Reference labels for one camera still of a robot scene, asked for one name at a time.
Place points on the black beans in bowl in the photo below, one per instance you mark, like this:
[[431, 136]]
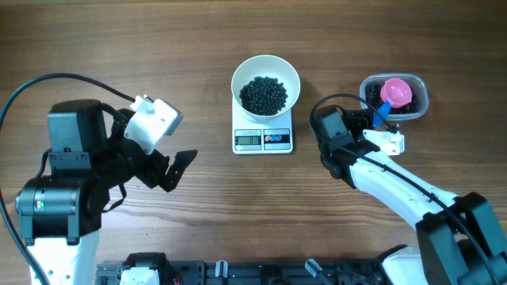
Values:
[[263, 96]]

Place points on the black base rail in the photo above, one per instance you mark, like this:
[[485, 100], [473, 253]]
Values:
[[156, 268]]

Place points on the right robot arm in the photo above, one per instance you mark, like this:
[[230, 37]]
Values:
[[459, 238]]

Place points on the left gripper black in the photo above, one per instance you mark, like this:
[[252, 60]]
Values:
[[159, 162]]

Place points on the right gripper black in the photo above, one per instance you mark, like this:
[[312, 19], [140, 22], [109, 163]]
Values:
[[360, 118]]

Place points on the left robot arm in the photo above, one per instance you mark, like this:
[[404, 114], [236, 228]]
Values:
[[60, 219]]

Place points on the white bowl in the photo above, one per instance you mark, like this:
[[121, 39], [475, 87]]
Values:
[[267, 66]]

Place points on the clear plastic container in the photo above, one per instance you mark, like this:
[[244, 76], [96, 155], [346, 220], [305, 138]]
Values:
[[413, 81]]

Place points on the white digital kitchen scale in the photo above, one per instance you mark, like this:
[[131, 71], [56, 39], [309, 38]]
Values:
[[261, 137]]

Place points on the pink scoop blue handle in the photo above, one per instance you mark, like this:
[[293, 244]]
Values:
[[394, 94]]

